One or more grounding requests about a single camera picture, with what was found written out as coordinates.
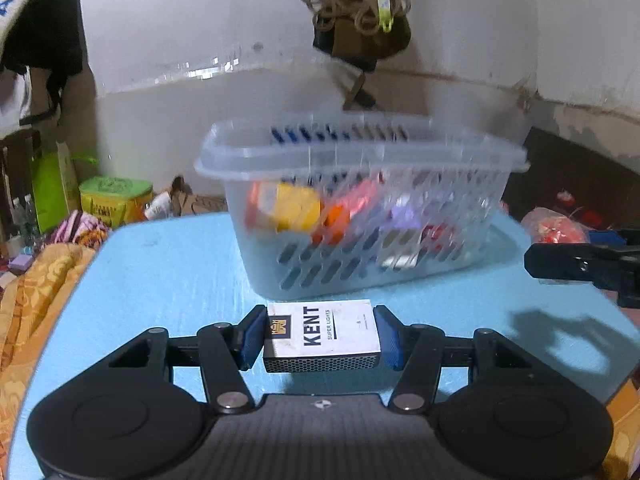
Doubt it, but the coiled beige rope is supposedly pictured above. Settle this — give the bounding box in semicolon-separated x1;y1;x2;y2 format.
300;0;411;37

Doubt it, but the pink red-print tissue pack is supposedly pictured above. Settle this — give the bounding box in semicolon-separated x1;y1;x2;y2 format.
377;224;463;270

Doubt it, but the white matchbox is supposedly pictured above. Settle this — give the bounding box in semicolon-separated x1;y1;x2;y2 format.
262;300;384;374

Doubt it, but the orange box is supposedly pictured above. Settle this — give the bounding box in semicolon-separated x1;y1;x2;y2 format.
247;181;324;235

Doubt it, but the yellow floral blanket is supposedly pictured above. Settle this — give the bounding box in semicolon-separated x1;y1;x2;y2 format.
0;242;640;480

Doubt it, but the pink striped cloth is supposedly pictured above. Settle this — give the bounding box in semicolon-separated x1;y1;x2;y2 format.
52;210;111;247

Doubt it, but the red snack packet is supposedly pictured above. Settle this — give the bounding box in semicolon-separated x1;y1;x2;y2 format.
312;177;384;246

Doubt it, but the white jacket with blue letters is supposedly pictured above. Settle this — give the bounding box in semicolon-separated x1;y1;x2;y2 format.
0;0;76;134

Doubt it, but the black garment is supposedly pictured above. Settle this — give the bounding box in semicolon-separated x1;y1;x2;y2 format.
2;0;85;126

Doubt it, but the brown cardboard box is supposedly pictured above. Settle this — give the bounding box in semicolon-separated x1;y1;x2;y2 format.
170;175;229;217

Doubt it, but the dark wooden headboard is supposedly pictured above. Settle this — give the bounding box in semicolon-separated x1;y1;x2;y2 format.
502;126;640;234

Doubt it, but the red plastic bag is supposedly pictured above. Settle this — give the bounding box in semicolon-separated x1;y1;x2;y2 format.
520;206;591;247

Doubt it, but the green paper bag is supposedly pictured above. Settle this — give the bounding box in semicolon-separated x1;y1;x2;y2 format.
31;140;82;234

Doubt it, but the purple box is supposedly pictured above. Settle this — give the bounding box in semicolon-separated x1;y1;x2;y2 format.
385;195;426;234

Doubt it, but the brown hanging bag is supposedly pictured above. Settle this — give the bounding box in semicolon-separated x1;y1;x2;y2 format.
312;0;412;72

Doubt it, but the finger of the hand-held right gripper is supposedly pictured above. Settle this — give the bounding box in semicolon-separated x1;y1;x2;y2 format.
524;242;624;287
589;229;640;250

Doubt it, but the yellow-green box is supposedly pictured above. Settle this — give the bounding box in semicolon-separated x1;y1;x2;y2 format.
79;176;154;227

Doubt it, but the clear water bottle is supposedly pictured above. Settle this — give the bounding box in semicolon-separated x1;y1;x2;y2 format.
11;197;26;241
22;194;40;239

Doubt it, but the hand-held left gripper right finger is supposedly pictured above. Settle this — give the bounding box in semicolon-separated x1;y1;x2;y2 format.
372;304;539;416

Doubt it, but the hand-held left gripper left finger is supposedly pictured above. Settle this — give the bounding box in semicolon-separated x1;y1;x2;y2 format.
102;304;271;416

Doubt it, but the clear plastic basket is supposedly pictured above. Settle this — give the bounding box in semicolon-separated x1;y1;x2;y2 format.
194;112;531;299

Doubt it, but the white tube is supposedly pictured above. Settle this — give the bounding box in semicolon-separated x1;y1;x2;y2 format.
145;192;174;221

